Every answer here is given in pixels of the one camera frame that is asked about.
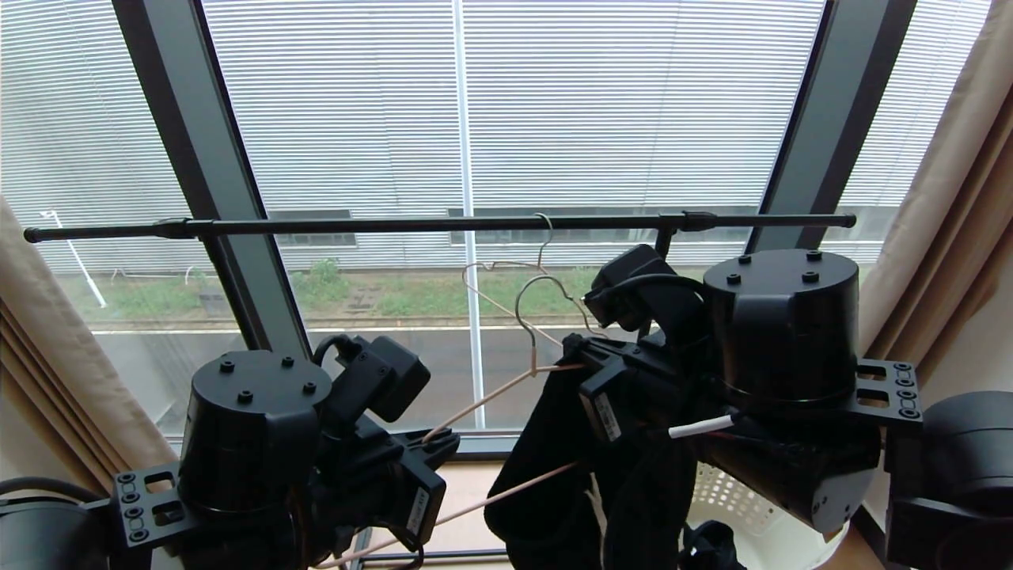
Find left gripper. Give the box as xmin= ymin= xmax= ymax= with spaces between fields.
xmin=237 ymin=434 xmax=448 ymax=570

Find beige curtain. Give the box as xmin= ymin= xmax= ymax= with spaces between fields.
xmin=0 ymin=198 xmax=175 ymax=492
xmin=859 ymin=0 xmax=1013 ymax=412

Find black shorts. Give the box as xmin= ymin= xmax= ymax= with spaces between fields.
xmin=484 ymin=360 xmax=701 ymax=570

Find black clothes rack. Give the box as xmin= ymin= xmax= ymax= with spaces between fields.
xmin=24 ymin=211 xmax=857 ymax=570

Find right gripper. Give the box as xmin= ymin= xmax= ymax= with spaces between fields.
xmin=578 ymin=368 xmax=881 ymax=533

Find black garment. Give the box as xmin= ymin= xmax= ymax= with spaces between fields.
xmin=679 ymin=520 xmax=745 ymax=570

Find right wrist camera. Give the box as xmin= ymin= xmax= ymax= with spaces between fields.
xmin=583 ymin=244 xmax=705 ymax=333

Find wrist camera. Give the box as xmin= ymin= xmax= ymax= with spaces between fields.
xmin=583 ymin=244 xmax=705 ymax=333
xmin=313 ymin=334 xmax=432 ymax=424

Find pink clothes hanger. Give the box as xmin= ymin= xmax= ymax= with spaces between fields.
xmin=317 ymin=273 xmax=588 ymax=570
xmin=463 ymin=212 xmax=610 ymax=349

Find white laundry basket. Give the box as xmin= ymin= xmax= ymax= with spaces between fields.
xmin=685 ymin=463 xmax=852 ymax=570

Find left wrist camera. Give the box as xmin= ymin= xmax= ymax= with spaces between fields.
xmin=313 ymin=334 xmax=432 ymax=424

